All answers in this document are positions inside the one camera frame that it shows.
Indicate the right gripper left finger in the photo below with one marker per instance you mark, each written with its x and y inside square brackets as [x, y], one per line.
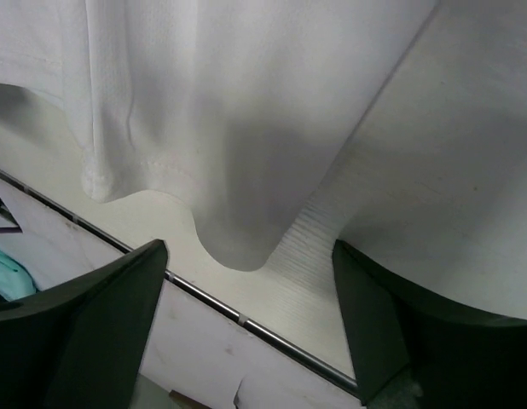
[80, 344]

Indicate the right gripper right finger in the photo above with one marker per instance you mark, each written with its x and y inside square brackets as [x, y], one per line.
[412, 348]

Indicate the white t-shirt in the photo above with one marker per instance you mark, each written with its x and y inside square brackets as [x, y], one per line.
[237, 108]

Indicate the turquoise t-shirt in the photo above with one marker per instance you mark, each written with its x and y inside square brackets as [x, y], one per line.
[15, 281]

